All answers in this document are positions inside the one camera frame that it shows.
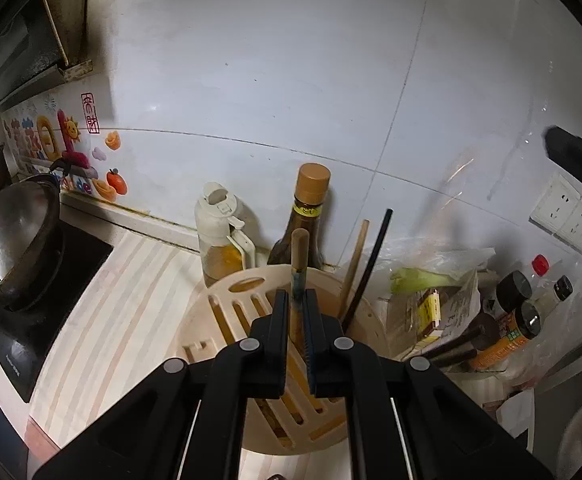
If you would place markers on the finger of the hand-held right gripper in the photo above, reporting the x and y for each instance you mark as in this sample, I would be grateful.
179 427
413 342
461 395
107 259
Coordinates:
581 157

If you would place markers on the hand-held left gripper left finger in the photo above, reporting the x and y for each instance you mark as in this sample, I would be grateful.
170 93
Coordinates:
277 345

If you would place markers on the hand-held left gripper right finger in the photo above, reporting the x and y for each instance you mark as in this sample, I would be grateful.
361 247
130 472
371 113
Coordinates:
312 360

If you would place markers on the cream ribbed utensil holder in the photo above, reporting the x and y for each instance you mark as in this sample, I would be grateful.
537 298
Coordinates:
196 325

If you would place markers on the wooden chopstick with blue band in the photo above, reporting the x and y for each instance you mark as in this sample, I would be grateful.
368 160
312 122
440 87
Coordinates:
298 260

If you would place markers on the light wooden chopstick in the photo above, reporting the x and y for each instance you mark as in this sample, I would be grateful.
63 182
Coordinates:
357 260

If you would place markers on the black chopstick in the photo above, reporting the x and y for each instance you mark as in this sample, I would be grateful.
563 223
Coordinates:
373 257

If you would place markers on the red cap bottle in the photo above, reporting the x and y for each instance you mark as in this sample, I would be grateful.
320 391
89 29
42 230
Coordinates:
539 263

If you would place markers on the yellow box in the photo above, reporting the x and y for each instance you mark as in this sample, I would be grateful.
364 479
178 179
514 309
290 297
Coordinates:
428 310

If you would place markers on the small black cap bottle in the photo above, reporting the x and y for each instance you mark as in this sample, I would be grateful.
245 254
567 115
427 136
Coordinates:
562 287

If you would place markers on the white oil bottle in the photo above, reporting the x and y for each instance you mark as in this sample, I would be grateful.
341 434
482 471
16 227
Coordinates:
216 220

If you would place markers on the small clear plastic bag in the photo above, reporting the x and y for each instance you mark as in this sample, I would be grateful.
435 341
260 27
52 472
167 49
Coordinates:
411 255

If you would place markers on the large black cap bottle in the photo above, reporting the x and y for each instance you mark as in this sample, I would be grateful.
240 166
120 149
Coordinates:
513 290

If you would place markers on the brown glass bottle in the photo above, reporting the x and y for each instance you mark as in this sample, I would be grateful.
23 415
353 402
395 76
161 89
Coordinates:
311 185

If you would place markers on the brown card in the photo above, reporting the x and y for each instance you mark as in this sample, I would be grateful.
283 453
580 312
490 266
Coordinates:
491 402

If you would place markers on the orange label bottle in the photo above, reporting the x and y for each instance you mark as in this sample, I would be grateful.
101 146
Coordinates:
501 347

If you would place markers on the white paper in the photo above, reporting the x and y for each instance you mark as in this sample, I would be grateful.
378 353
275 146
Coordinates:
516 410

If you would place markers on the black induction cooker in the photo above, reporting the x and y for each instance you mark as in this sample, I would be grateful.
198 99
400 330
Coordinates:
46 320

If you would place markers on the steel wok with lid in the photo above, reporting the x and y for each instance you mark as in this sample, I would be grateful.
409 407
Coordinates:
11 240

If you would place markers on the range hood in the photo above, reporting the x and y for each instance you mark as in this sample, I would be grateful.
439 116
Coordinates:
16 60

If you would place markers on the white wall socket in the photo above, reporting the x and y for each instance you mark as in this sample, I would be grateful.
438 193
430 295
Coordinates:
551 200
581 222

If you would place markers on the colourful wall sticker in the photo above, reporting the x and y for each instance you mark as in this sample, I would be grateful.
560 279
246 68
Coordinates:
71 135

